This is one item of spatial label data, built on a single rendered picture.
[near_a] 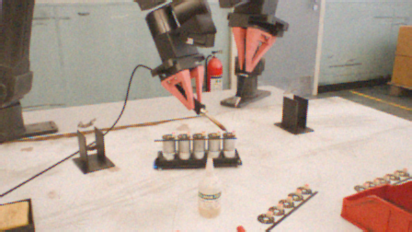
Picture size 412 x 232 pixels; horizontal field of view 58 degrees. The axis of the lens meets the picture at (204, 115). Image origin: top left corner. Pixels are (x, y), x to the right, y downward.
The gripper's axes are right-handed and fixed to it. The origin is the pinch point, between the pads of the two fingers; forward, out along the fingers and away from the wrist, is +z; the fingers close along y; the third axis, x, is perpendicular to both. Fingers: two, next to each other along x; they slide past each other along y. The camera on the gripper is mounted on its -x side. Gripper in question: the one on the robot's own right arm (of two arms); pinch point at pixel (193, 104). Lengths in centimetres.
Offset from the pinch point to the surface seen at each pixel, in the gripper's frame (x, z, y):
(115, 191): 4.0, 9.4, -20.9
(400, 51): 59, 10, 385
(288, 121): -3.5, 11.2, 24.8
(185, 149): -0.8, 7.4, -7.4
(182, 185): -2.2, 12.8, -12.2
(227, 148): -5.6, 10.2, -1.8
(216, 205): -12.4, 16.0, -16.3
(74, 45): 210, -93, 115
